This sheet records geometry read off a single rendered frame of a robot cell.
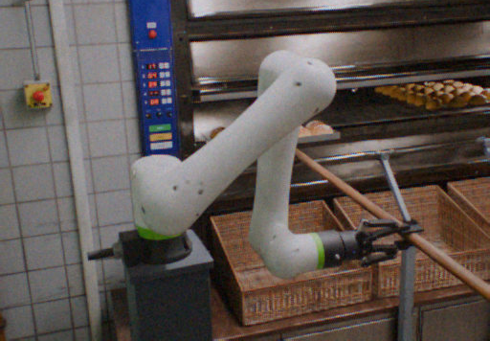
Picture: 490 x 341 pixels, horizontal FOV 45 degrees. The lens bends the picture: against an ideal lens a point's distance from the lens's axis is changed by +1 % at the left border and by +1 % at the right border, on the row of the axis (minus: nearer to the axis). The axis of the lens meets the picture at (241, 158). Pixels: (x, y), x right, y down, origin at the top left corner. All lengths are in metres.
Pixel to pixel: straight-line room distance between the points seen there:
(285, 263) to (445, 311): 1.35
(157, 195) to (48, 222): 1.37
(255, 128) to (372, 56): 1.54
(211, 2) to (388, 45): 0.84
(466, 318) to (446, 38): 1.25
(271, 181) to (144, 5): 1.13
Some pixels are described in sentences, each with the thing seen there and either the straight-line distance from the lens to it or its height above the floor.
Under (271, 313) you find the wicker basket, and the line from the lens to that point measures 2.38.
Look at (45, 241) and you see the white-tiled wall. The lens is 2.62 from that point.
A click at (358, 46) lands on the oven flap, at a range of 2.72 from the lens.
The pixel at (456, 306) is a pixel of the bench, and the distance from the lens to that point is 2.70.
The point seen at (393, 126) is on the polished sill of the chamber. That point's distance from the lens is 2.87.
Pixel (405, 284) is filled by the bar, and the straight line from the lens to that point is 2.43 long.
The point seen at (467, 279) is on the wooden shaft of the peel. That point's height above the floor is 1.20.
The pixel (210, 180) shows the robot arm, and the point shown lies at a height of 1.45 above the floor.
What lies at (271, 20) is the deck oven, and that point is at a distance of 2.54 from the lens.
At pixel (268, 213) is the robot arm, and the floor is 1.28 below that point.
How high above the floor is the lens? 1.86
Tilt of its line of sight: 17 degrees down
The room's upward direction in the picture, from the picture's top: 2 degrees counter-clockwise
